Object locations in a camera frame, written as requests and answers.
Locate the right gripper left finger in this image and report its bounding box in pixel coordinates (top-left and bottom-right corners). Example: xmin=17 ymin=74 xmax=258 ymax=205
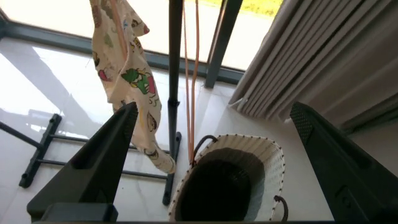
xmin=26 ymin=101 xmax=139 ymax=223

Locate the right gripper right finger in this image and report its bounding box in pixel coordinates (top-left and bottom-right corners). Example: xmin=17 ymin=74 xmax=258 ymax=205
xmin=289 ymin=100 xmax=398 ymax=224

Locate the cream printed garment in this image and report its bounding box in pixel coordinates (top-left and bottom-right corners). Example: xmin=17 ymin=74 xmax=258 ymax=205
xmin=89 ymin=0 xmax=177 ymax=175

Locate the pink clothes hanger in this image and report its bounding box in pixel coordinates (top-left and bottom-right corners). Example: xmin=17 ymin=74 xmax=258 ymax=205
xmin=182 ymin=0 xmax=200 ymax=166
xmin=109 ymin=0 xmax=129 ymax=60

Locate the white laundry basket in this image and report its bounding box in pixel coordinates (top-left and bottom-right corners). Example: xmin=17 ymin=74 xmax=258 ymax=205
xmin=167 ymin=133 xmax=290 ymax=223

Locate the black clothes rack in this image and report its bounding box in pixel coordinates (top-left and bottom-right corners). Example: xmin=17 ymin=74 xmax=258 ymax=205
xmin=0 ymin=0 xmax=185 ymax=207

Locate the beige curtain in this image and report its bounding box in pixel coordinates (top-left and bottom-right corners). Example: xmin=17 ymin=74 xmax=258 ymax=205
xmin=228 ymin=0 xmax=398 ymax=133

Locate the window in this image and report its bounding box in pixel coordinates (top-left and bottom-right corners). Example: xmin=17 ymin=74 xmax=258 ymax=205
xmin=0 ymin=0 xmax=284 ymax=88

